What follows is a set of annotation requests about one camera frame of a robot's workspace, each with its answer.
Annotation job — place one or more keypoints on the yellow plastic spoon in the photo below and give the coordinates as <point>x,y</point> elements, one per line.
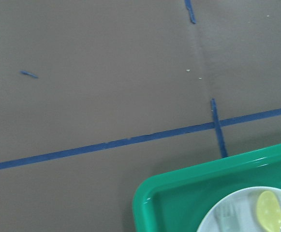
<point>268,211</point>

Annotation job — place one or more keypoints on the green plastic tray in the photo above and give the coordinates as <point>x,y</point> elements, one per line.
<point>177,201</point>

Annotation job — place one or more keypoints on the pale green plastic fork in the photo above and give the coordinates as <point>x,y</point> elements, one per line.
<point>225,217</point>

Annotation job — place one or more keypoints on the white round plate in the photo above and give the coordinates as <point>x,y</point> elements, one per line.
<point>244,205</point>

